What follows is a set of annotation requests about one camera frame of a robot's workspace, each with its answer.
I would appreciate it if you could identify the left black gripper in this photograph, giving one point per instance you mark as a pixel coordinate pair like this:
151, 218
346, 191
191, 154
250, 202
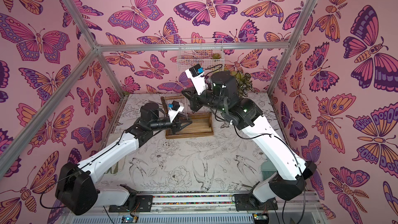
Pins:
176, 125

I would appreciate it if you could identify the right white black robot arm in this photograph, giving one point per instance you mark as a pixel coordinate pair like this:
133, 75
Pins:
245, 115

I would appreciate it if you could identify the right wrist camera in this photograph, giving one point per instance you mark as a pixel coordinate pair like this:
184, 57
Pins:
196, 74

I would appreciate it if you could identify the glass vase with plants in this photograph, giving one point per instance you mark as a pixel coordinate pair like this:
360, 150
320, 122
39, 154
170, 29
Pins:
244, 83

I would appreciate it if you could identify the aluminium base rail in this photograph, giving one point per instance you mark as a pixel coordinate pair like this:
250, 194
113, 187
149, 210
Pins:
206, 208

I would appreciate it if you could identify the green brush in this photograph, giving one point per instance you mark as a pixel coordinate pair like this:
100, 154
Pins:
267, 170

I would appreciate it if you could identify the wooden jewelry display stand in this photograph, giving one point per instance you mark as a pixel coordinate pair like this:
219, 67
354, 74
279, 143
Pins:
201, 121

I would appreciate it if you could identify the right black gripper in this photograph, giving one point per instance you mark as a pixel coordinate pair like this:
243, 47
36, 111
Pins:
195, 98

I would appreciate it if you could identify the white wire wall basket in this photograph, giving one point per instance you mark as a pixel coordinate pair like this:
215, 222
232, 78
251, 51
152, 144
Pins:
207, 52

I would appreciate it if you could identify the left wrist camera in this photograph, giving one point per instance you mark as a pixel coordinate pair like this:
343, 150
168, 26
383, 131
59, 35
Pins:
174, 109

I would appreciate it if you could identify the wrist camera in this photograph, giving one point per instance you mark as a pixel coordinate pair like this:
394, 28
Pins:
196, 74
174, 109

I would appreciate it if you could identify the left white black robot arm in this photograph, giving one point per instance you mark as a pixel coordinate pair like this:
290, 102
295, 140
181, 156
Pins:
76, 188

